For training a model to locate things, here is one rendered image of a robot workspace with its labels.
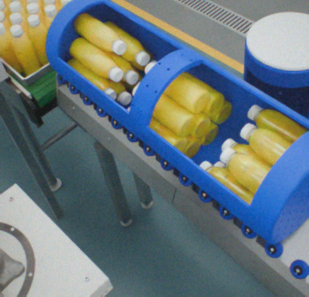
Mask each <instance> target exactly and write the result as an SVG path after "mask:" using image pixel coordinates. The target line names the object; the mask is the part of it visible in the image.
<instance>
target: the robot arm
mask: <svg viewBox="0 0 309 297"><path fill-rule="evenodd" d="M24 271H25V267H24V266H23V264H22V263H21V262H19V261H17V260H14V259H12V258H11V257H10V256H9V255H8V254H6V253H5V252H4V251H3V250H2V249H1V248H0V297H5V296H4V295H3V294H2V291H3V290H4V289H5V288H6V287H7V286H8V285H9V284H10V283H11V282H12V281H13V280H15V279H16V278H18V277H21V275H23V273H24Z"/></svg>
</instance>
